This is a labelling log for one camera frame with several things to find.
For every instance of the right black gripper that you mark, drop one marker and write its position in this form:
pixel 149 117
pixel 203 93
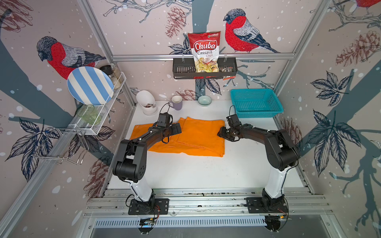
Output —
pixel 221 133

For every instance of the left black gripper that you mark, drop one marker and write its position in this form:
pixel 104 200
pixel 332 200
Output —
pixel 175 131

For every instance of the orange long pants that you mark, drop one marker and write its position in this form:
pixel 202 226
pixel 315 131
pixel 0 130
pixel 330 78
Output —
pixel 198 138

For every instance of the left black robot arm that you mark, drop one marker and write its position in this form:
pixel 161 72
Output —
pixel 131 161

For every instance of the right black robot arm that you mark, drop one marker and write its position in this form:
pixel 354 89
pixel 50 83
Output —
pixel 281 154

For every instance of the purple mug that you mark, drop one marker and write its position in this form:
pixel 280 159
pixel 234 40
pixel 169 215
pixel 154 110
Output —
pixel 176 103

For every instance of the small light green bowl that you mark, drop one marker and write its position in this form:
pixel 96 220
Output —
pixel 204 101

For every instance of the teal plastic basket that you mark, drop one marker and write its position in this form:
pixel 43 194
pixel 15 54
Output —
pixel 256 103

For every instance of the white tilted container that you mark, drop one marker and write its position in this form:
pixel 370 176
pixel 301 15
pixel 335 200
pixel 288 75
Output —
pixel 146 100

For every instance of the red cassava chips bag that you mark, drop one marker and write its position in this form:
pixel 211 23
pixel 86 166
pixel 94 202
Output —
pixel 205 51

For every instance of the green glass cup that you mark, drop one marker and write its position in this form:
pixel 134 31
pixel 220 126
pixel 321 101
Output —
pixel 89 114

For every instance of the dark lid spice jar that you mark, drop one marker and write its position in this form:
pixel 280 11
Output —
pixel 108 70

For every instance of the blue white striped plate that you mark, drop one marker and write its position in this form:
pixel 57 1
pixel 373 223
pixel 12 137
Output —
pixel 90 86

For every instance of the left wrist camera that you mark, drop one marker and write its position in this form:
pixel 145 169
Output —
pixel 164 120

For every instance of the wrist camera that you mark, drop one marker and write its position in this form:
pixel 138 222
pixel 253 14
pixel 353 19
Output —
pixel 233 121
pixel 164 120

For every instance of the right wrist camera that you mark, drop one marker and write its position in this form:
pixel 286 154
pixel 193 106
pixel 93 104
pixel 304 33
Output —
pixel 233 121

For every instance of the black wire wall basket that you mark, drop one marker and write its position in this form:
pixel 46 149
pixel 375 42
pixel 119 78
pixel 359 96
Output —
pixel 188 69

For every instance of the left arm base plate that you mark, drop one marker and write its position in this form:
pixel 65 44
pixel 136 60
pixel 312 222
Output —
pixel 156 206

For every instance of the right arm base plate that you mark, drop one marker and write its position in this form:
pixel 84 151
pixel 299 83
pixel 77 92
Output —
pixel 265 204

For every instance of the white wire dish rack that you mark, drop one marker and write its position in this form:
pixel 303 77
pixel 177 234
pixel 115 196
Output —
pixel 80 127

